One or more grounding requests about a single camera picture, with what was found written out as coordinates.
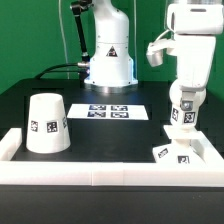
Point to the white lamp bulb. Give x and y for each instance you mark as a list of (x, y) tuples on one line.
[(184, 119)]

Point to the white U-shaped frame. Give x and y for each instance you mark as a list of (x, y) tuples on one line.
[(210, 174)]

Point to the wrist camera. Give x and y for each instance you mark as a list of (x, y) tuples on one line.
[(155, 49)]

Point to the black articulated camera stand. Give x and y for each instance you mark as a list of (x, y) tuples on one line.
[(78, 7)]

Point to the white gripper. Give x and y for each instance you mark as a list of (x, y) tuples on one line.
[(194, 59)]

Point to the white lamp base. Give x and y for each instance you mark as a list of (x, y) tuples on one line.
[(180, 150)]

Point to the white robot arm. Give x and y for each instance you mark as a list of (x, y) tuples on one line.
[(194, 25)]

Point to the white lamp shade cone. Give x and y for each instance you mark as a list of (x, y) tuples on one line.
[(47, 130)]

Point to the white marker sheet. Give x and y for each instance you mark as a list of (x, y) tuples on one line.
[(107, 112)]

